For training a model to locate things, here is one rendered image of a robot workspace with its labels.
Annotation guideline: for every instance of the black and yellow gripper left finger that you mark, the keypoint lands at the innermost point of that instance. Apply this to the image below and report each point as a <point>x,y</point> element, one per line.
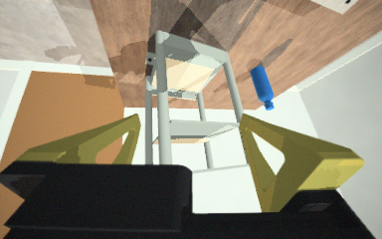
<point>84,146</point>

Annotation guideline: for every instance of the blue bottle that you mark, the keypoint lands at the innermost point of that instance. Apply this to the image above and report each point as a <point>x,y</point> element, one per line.
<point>263,87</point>

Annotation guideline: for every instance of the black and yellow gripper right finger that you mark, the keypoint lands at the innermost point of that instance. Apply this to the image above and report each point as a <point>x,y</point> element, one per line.
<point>310,163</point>

